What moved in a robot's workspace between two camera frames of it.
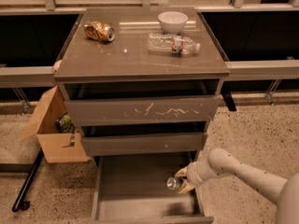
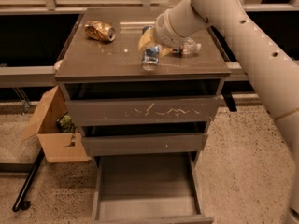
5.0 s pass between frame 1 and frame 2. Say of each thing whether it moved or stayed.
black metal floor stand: stayed
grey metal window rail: stayed
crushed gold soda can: stayed
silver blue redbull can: moved
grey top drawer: stayed
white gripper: moved
